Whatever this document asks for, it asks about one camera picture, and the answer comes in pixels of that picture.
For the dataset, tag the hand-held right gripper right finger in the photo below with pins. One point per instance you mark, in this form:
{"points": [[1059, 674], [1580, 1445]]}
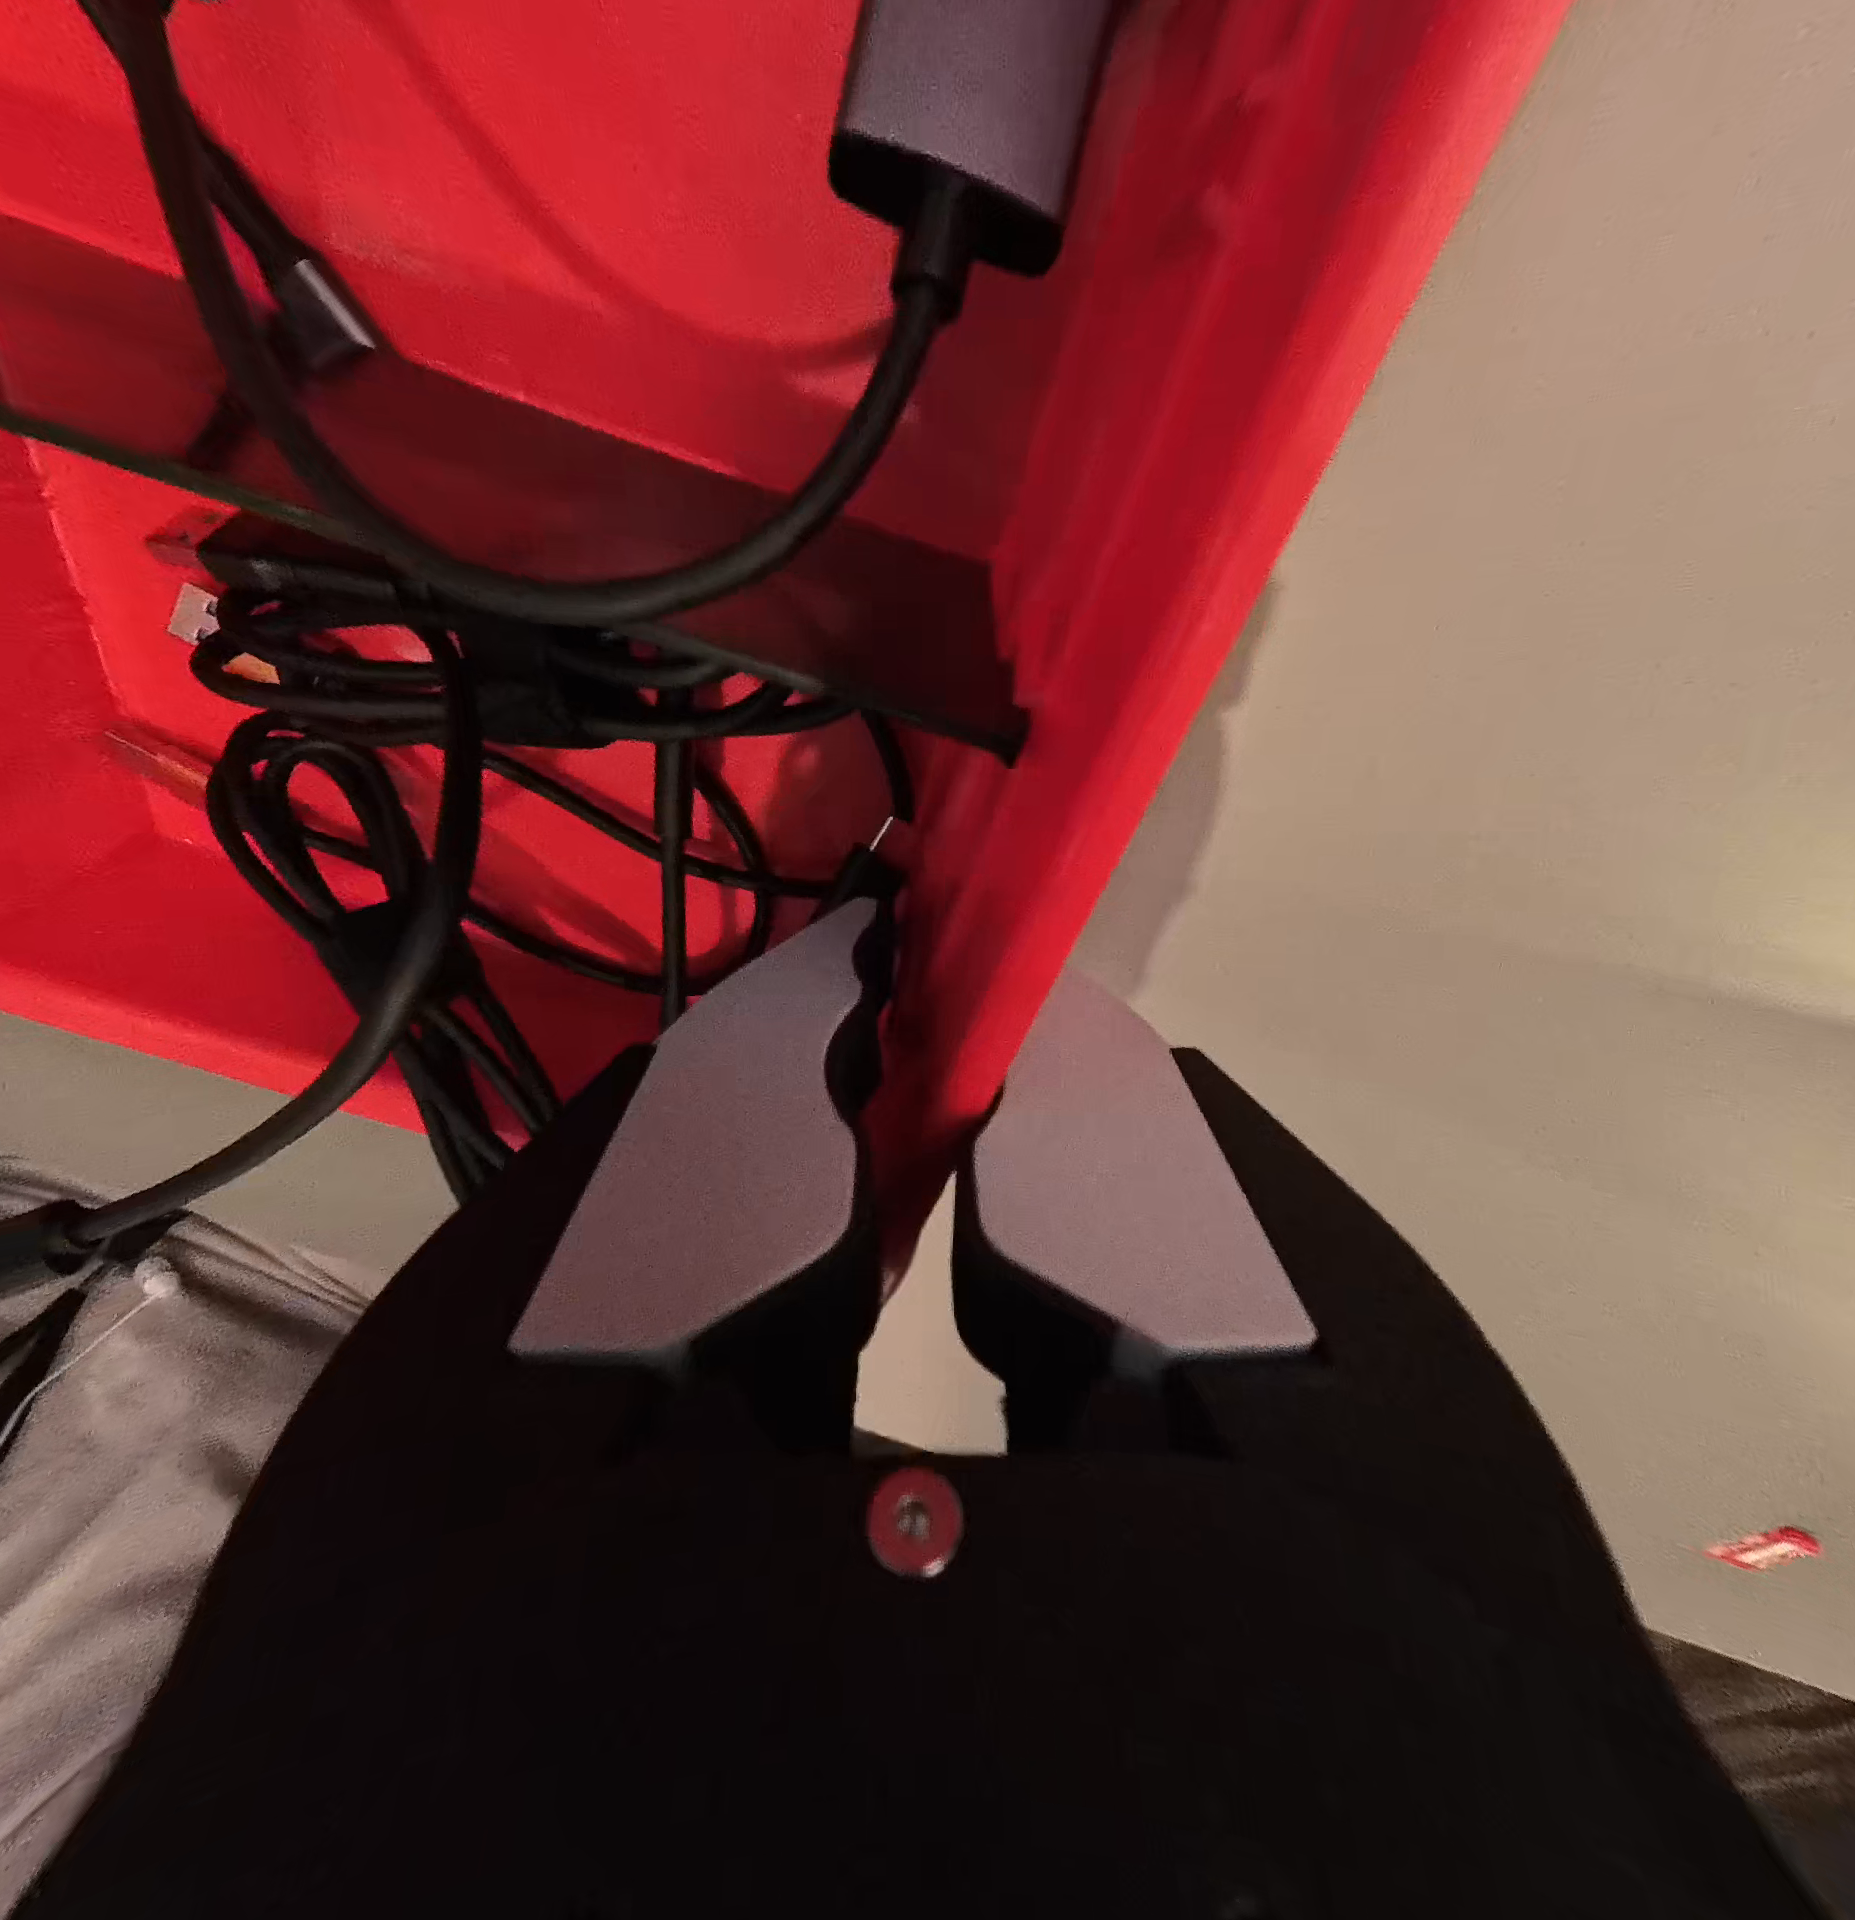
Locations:
{"points": [[1138, 1200]]}

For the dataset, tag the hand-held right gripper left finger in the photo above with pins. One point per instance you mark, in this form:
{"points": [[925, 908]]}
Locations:
{"points": [[717, 1169]]}

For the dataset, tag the small red sticker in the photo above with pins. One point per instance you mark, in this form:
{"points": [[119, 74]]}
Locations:
{"points": [[1763, 1550]]}

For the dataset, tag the red plastic bin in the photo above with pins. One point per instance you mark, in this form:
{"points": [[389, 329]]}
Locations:
{"points": [[1242, 450]]}

